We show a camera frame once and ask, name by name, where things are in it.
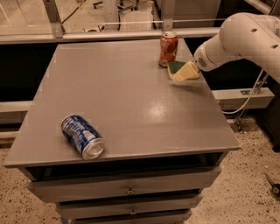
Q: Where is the grey drawer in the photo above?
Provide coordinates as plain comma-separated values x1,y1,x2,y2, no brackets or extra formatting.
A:
28,166,221,203
57,194,202,219
71,210,192,224

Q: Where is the black tool on floor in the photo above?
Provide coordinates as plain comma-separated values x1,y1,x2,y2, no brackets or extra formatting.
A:
265,173,280,197

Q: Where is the metal railing frame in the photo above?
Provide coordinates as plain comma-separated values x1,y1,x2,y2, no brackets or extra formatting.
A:
0,0,280,46

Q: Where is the white cable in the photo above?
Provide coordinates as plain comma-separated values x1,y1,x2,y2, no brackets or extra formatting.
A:
221,69,266,116

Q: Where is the bottom grey drawer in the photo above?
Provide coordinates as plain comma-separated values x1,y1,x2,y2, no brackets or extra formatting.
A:
71,210,192,224

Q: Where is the blue pepsi can lying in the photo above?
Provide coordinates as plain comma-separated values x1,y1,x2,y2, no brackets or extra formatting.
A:
61,115,105,160

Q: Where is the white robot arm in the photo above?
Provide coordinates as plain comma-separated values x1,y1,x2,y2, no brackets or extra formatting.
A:
171,13,280,83

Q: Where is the red coke can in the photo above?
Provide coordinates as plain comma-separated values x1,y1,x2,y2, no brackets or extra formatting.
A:
158,31,179,67

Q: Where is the green and yellow sponge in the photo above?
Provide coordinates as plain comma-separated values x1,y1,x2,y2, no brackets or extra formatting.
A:
167,61,185,79

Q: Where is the grey drawer cabinet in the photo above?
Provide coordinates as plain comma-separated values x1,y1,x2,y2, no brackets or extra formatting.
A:
3,38,242,224

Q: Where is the middle grey drawer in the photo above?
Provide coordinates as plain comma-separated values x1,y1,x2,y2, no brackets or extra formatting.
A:
57,194,202,219

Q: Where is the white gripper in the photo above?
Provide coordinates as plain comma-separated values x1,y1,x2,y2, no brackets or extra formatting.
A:
172,37,230,82

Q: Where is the top grey drawer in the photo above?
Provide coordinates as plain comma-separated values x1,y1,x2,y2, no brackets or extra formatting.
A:
28,166,221,203

